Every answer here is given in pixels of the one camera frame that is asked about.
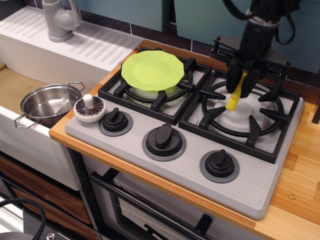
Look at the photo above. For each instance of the black burner grate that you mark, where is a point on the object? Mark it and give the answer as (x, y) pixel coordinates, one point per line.
(262, 124)
(167, 105)

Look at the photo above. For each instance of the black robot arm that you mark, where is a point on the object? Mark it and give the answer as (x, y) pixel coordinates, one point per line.
(270, 13)

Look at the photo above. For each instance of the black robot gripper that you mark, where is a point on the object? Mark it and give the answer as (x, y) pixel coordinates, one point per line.
(253, 53)

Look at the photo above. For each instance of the black left burner grate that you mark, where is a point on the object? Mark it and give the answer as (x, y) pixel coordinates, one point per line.
(167, 105)

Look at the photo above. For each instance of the black right burner grate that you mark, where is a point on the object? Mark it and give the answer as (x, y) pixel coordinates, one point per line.
(262, 124)

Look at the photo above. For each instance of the grey toy faucet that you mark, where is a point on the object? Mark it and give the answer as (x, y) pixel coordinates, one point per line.
(60, 22)

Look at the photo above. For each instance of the black left stove knob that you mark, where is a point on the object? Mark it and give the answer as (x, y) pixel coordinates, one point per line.
(115, 123)

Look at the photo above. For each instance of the black middle stove knob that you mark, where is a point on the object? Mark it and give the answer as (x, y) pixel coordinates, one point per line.
(164, 143)

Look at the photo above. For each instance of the yellow toy fry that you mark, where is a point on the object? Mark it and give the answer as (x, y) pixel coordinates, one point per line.
(235, 96)

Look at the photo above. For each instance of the white toy sink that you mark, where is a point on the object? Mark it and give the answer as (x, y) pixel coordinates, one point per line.
(33, 60)

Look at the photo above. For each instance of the white brown toy mushroom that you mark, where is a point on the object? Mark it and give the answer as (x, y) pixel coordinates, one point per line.
(89, 108)

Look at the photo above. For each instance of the toy oven door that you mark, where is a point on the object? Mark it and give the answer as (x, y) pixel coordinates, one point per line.
(147, 222)

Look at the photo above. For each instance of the green plastic plate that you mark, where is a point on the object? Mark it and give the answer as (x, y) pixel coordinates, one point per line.
(152, 70)

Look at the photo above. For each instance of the black right stove knob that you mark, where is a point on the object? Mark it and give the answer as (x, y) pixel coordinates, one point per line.
(219, 166)

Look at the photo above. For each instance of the grey toy stove top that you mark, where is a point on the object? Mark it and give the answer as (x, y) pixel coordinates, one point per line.
(250, 193)

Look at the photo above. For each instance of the black stove knob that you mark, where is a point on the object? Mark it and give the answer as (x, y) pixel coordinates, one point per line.
(164, 143)
(115, 123)
(219, 166)

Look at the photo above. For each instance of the wooden drawer front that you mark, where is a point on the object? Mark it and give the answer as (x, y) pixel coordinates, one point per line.
(63, 206)

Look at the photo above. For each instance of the stainless steel pot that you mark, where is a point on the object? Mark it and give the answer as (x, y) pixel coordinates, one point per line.
(48, 104)

